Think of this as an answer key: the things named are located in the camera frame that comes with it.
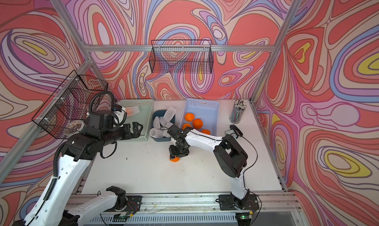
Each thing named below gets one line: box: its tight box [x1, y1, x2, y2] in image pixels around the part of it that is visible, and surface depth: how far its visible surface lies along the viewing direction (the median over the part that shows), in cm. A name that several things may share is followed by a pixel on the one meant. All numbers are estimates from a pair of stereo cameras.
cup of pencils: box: [228, 98, 248, 124], surface depth 97 cm
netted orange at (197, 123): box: [192, 118, 203, 129], surface depth 102 cm
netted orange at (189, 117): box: [184, 112, 195, 122], surface depth 106 cm
